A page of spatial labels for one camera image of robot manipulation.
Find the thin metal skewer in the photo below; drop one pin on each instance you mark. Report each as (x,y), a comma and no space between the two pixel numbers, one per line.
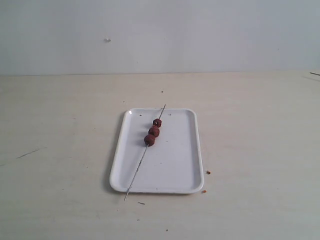
(141,160)

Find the red date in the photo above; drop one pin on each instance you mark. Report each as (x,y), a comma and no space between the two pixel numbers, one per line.
(157,122)
(149,140)
(154,131)

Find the red date top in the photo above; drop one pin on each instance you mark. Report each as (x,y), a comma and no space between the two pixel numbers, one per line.
(154,131)

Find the white rectangular plastic tray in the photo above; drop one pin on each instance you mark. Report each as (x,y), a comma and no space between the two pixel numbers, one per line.
(173,165)

